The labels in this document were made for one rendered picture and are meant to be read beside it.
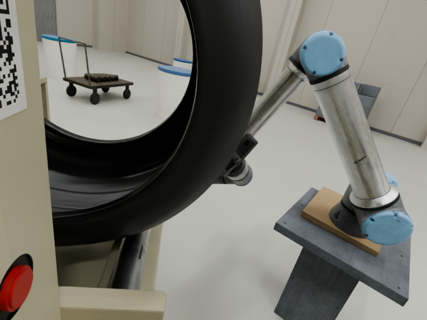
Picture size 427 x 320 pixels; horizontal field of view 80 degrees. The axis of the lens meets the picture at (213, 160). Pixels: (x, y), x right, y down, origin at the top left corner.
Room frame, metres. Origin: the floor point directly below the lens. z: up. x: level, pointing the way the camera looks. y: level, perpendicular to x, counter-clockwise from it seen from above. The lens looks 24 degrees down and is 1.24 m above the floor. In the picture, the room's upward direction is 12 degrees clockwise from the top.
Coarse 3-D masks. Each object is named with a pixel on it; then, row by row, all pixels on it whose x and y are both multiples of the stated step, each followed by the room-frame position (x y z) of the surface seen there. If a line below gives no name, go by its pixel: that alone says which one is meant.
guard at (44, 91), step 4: (44, 80) 0.94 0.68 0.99; (44, 84) 0.94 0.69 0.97; (44, 88) 0.94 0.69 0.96; (44, 92) 0.94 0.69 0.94; (44, 96) 0.94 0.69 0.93; (44, 100) 0.94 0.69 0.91; (48, 100) 0.96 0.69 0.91; (44, 104) 0.94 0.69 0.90; (48, 104) 0.96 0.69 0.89; (44, 108) 0.94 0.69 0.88; (48, 108) 0.96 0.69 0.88; (44, 112) 0.94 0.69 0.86; (48, 112) 0.95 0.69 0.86; (44, 116) 0.94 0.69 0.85; (48, 116) 0.95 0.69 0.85; (48, 120) 0.95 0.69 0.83
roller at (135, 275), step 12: (132, 240) 0.32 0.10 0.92; (144, 240) 0.33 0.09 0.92; (120, 252) 0.30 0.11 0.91; (132, 252) 0.30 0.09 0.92; (144, 252) 0.31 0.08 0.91; (120, 264) 0.27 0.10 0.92; (132, 264) 0.28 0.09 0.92; (120, 276) 0.25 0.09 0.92; (132, 276) 0.26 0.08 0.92; (120, 288) 0.23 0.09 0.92; (132, 288) 0.24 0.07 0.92
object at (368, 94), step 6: (360, 84) 6.00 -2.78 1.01; (366, 84) 6.23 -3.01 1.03; (366, 90) 6.21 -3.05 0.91; (372, 90) 6.14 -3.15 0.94; (378, 90) 6.08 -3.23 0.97; (360, 96) 5.92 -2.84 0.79; (366, 96) 6.03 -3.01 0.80; (372, 96) 6.11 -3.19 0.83; (366, 102) 5.83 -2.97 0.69; (372, 102) 5.91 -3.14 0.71; (318, 108) 6.33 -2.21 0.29; (366, 108) 5.83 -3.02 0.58; (318, 114) 6.30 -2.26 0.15; (366, 114) 5.79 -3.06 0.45
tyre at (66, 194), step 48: (192, 0) 0.29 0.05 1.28; (240, 0) 0.31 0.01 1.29; (240, 48) 0.31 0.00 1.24; (192, 96) 0.57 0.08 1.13; (240, 96) 0.31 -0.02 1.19; (48, 144) 0.51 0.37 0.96; (96, 144) 0.53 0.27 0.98; (144, 144) 0.55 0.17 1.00; (192, 144) 0.29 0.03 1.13; (96, 192) 0.44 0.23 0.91; (144, 192) 0.28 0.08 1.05; (192, 192) 0.31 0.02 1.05; (96, 240) 0.28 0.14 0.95
